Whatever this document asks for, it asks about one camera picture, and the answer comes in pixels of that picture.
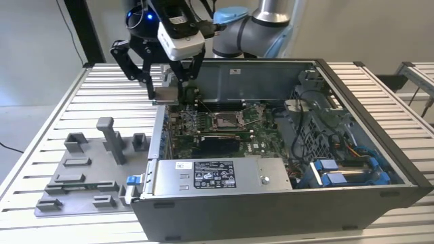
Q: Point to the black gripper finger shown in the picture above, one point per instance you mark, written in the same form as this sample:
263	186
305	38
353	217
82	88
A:
183	73
127	63

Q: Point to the silver CPU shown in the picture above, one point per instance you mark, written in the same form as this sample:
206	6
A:
166	95

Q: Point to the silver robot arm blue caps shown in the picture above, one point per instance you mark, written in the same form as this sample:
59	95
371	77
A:
251	33

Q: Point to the black RAM slot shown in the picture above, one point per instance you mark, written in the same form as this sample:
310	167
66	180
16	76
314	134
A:
221	105
221	101

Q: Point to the CPU socket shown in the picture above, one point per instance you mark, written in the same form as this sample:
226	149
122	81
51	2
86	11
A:
223	122

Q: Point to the RAM slot with white clips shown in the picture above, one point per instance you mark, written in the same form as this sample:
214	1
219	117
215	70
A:
223	132

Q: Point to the green motherboard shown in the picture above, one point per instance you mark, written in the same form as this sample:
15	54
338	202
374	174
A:
261	142

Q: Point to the small white barcode sticker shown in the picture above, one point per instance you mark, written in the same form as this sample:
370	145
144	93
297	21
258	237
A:
183	166

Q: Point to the black power supply label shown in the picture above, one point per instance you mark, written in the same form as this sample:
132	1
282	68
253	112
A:
214	175

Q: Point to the silver power supply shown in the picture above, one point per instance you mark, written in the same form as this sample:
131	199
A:
247	175

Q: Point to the disk carrier with blue clip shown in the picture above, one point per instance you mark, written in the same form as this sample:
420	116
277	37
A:
132	180

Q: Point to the grey plastic drive cage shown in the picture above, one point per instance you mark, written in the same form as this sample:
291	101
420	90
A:
315	132

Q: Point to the grey parts rack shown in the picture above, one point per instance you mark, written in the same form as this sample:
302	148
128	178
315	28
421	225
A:
98	200

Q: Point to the black open PC case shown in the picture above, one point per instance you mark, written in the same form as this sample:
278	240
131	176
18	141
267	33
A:
237	216

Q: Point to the hard disk in blue carrier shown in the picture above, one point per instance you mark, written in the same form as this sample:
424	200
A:
334	179

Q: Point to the aluminium side table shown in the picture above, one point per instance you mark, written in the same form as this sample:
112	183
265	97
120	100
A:
418	76

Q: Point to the silver expansion bracket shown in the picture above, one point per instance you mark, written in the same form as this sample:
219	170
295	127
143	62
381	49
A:
166	76

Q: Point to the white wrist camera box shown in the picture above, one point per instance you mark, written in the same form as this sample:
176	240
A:
183	45

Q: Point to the white sticker on case wall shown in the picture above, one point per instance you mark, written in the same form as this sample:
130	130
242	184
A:
235	71

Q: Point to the black frame post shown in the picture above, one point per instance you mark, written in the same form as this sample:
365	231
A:
86	33

